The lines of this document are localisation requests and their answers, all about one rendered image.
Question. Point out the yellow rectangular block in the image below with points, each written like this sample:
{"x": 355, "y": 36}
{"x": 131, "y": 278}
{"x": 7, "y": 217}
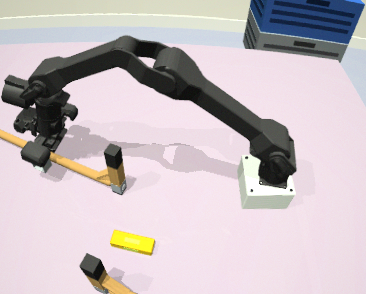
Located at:
{"x": 131, "y": 242}

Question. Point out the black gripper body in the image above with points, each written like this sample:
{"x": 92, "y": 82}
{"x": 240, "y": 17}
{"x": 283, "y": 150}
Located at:
{"x": 35, "y": 152}

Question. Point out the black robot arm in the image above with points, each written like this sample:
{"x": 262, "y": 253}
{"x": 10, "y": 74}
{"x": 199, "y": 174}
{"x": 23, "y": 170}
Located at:
{"x": 174, "y": 74}

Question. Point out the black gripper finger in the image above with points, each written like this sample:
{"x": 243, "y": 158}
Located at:
{"x": 62, "y": 134}
{"x": 54, "y": 148}

